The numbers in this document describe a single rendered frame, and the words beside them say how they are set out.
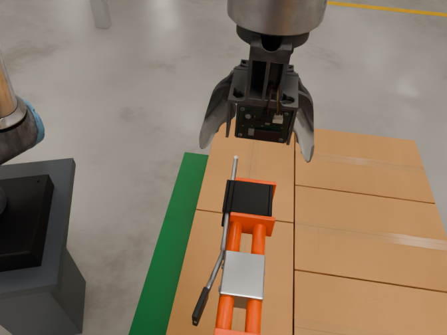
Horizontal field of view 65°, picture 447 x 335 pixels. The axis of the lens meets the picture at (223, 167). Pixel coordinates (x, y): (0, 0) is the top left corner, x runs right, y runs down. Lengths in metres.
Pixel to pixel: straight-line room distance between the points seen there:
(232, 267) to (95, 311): 1.41
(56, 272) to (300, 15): 1.00
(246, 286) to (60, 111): 2.55
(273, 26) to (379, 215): 1.33
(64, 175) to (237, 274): 0.95
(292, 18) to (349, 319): 1.12
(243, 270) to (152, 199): 1.67
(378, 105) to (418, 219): 1.65
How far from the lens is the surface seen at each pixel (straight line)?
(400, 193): 1.71
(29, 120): 1.18
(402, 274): 1.48
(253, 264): 0.55
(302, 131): 0.45
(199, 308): 0.52
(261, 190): 0.61
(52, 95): 3.13
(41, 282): 1.16
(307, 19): 0.33
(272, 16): 0.32
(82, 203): 2.26
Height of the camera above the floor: 1.72
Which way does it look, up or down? 48 degrees down
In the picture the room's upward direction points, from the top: 3 degrees clockwise
